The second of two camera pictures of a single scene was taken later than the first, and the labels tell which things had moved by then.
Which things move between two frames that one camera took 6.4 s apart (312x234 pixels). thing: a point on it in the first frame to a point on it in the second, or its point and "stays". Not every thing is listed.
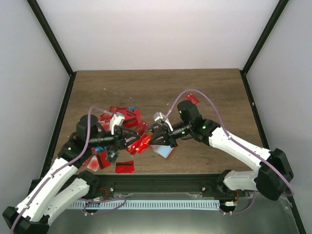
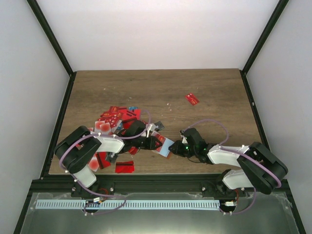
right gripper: [163, 133] to [177, 148]
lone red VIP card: [191, 97] stays
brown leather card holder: [164, 150] stays
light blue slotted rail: [146, 204] stays
